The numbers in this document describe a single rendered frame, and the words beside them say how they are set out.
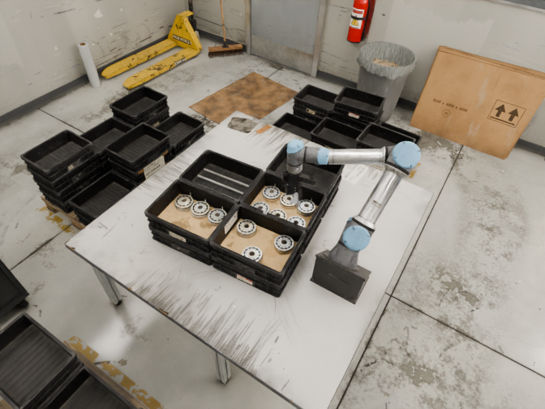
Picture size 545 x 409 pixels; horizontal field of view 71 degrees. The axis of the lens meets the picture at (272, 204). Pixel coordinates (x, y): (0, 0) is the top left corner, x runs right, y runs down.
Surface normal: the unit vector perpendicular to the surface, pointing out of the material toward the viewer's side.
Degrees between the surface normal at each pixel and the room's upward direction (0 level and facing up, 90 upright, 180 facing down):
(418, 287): 0
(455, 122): 73
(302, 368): 0
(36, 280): 0
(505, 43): 90
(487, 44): 90
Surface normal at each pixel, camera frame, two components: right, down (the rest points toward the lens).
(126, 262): 0.04, -0.68
